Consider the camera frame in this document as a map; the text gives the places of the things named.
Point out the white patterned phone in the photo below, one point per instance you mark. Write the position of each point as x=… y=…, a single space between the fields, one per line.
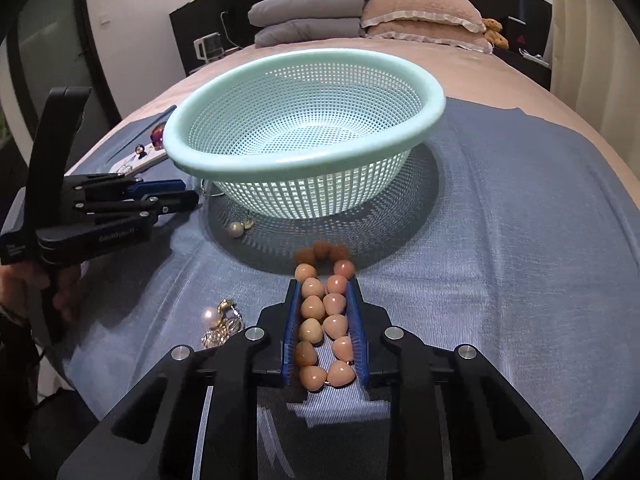
x=145 y=161

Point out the brown teddy bear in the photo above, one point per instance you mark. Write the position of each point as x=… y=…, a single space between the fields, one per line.
x=494 y=34

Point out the black nightstand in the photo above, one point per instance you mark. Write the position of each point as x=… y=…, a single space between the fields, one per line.
x=530 y=72

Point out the grey folded quilt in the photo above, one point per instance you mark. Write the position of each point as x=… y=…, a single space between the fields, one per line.
x=310 y=32

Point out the small black white charm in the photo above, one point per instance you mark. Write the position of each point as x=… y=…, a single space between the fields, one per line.
x=140 y=149

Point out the gold pearl charm jewelry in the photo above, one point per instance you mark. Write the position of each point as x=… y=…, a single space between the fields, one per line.
x=210 y=318

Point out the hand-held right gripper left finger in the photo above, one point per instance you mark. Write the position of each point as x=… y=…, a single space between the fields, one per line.
x=290 y=322

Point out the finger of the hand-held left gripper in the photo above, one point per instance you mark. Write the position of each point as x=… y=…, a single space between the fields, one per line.
x=175 y=201
x=155 y=186

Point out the person's left hand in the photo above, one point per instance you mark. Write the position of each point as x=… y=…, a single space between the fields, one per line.
x=69 y=292

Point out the white power strip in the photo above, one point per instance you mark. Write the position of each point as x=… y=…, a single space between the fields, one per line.
x=534 y=55

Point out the blue cloth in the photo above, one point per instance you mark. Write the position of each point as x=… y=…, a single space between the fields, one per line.
x=500 y=235

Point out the pearl drop earring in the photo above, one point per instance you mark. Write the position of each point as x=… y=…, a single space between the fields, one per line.
x=235 y=230

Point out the dark door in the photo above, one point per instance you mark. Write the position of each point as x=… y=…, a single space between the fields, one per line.
x=45 y=35

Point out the pink frilled pillow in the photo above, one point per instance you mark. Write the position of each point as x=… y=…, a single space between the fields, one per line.
x=430 y=37
x=420 y=7

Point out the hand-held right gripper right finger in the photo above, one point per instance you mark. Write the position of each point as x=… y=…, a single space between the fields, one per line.
x=359 y=332

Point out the purple glass ball charm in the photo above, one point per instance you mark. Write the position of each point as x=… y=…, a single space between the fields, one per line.
x=158 y=137

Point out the cream curtain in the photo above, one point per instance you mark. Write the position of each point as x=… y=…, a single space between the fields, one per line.
x=595 y=35

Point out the mint green plastic basket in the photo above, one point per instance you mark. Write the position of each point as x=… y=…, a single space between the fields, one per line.
x=310 y=110

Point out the grey pillows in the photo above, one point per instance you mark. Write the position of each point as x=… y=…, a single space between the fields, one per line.
x=305 y=5

